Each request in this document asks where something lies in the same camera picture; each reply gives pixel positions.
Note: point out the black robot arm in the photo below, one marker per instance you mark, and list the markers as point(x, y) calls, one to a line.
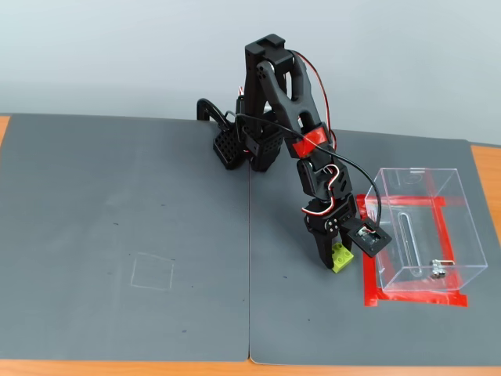
point(289, 102)

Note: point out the black table clamp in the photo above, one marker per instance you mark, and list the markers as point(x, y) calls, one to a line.
point(203, 106)

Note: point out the gray rubber mat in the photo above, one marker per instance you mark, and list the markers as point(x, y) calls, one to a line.
point(297, 313)
point(98, 196)

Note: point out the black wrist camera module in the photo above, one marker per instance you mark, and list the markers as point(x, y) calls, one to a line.
point(370, 239)

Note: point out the red tape rectangle marking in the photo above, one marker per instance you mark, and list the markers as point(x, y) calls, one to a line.
point(411, 299)

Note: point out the transparent plastic box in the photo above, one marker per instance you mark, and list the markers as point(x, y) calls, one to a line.
point(430, 235)

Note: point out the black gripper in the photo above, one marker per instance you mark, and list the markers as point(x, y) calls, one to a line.
point(322, 225)

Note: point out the green lego block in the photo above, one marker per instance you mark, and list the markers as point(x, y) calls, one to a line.
point(341, 261)

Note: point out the small metal box latch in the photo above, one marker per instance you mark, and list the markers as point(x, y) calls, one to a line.
point(438, 270)

